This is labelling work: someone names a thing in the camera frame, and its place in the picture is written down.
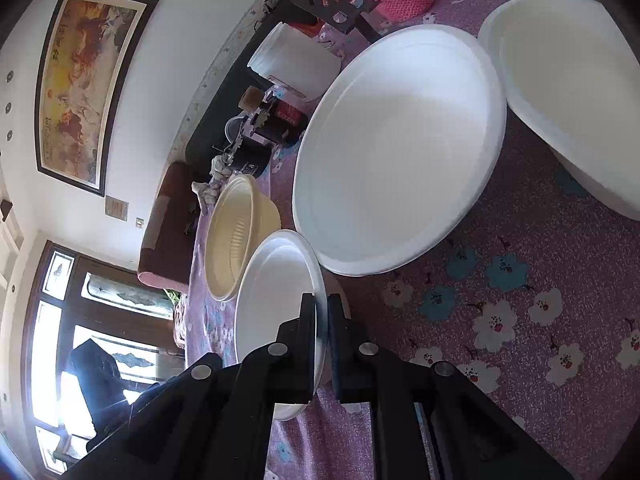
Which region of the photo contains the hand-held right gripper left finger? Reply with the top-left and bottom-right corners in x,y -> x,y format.
65,292 -> 321,480

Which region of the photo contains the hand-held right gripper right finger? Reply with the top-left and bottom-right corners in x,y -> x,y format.
327,294 -> 576,480

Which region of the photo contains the cream ribbed bowl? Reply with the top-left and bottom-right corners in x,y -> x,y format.
204,175 -> 282,302

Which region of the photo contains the brown fabric sofa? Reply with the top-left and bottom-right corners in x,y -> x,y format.
137,161 -> 201,296

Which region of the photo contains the purple floral tablecloth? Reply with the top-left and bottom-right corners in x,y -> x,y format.
172,0 -> 640,480

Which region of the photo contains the small black device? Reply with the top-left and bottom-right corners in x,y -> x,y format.
227,142 -> 271,178

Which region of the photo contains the large white basin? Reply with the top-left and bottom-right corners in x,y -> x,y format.
292,24 -> 508,277

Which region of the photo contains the black hanging garment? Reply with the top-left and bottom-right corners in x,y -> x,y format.
70,339 -> 161,456

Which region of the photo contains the clear glass cup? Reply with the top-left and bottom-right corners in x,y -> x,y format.
225,116 -> 248,143

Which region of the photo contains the dark labelled jar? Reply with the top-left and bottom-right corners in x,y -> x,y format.
260,95 -> 311,148

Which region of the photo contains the wooden glass door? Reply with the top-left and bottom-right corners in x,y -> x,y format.
22,240 -> 186,476

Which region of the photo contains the white plastic jar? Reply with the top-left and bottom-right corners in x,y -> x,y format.
247,22 -> 343,103

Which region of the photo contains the white deep bowl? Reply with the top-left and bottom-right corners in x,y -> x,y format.
478,0 -> 640,221

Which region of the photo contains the framed wall painting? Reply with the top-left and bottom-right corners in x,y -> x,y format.
35,0 -> 162,197

